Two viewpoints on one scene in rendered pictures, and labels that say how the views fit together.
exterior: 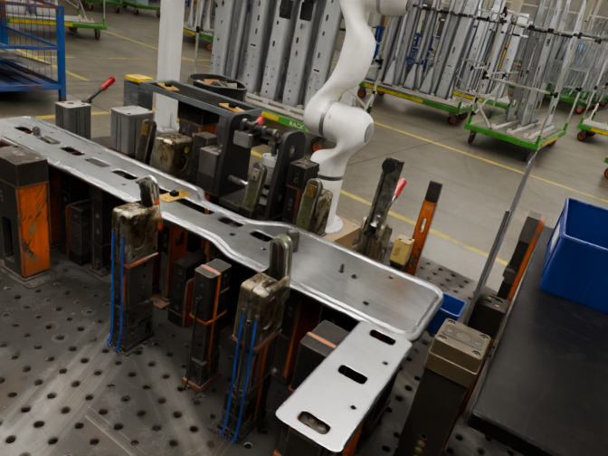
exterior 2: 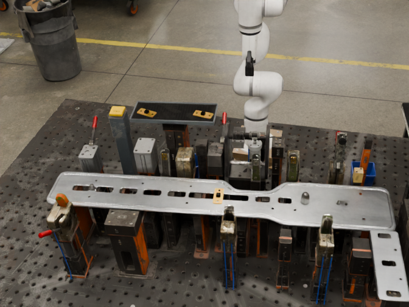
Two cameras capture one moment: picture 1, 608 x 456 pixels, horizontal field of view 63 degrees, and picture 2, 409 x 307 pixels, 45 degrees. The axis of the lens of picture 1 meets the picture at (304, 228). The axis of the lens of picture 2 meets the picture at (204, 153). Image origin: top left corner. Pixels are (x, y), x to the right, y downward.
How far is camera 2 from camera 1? 1.18 m
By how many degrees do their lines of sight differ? 20
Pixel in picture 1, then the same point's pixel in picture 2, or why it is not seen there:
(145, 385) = (262, 299)
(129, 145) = (153, 167)
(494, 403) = not seen: outside the picture
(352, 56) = (259, 45)
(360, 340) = (378, 243)
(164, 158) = (185, 169)
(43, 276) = (150, 267)
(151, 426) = not seen: outside the picture
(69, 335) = (202, 293)
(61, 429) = not seen: outside the picture
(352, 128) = (274, 89)
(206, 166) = (214, 162)
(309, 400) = (384, 285)
